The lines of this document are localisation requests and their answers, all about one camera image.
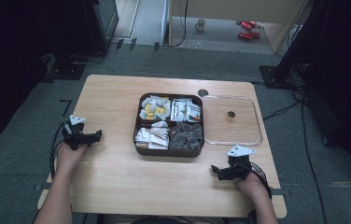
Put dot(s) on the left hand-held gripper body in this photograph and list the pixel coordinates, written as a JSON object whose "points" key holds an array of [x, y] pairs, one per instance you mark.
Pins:
{"points": [[74, 134]]}

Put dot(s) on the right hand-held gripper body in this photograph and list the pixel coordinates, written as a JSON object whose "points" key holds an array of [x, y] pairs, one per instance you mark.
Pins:
{"points": [[239, 161]]}

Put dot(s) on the person's left hand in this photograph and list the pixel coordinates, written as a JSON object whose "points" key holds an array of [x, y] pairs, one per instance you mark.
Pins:
{"points": [[68, 157]]}

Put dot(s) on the person's right hand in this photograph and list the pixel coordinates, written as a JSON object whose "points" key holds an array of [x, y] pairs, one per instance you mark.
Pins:
{"points": [[251, 186]]}

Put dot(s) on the clear lid with wooden knob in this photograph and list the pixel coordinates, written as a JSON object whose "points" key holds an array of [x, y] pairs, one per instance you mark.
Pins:
{"points": [[220, 130]]}

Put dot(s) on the dark brown compartment box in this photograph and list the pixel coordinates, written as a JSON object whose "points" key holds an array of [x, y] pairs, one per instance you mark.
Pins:
{"points": [[139, 149]]}

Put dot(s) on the pile of dark grey packets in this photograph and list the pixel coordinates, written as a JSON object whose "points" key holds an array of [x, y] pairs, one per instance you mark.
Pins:
{"points": [[185, 136]]}

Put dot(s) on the pile of white paper sachets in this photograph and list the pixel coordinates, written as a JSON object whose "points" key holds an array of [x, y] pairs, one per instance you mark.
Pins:
{"points": [[152, 135]]}

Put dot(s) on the pile of white yellow packets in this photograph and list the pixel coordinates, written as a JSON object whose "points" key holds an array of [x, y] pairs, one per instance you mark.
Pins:
{"points": [[155, 108]]}

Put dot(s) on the pile of white printed packets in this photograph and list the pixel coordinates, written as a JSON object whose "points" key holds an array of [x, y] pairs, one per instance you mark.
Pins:
{"points": [[185, 111]]}

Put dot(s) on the black equipment case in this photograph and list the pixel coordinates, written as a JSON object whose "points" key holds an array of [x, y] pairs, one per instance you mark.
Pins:
{"points": [[102, 25]]}

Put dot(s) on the black stand with base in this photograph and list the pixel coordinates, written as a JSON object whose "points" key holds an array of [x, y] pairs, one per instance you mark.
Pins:
{"points": [[292, 62]]}

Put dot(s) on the red can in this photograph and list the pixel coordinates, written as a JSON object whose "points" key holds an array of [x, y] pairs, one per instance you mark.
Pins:
{"points": [[247, 25]]}

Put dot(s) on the grey mug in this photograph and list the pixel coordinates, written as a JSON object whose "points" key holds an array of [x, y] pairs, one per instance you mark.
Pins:
{"points": [[200, 24]]}

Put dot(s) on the beige wooden cabinet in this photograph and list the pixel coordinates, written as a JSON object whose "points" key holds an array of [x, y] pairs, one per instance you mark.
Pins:
{"points": [[226, 12]]}

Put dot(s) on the black floor base plate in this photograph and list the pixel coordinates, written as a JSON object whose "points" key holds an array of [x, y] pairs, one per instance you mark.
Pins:
{"points": [[66, 71]]}

